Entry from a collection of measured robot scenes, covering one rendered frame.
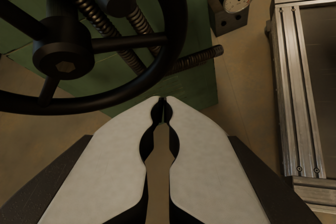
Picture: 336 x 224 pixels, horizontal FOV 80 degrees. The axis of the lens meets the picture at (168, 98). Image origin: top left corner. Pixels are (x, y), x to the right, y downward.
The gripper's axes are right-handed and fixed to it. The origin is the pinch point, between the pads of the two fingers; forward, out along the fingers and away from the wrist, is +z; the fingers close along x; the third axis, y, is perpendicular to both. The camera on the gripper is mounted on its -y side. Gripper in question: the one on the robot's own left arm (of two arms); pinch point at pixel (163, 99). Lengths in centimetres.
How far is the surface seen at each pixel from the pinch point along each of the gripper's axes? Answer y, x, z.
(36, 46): -0.6, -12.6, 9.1
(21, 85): 57, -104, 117
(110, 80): 18.7, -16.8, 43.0
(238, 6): -2.0, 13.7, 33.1
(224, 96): 43, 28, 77
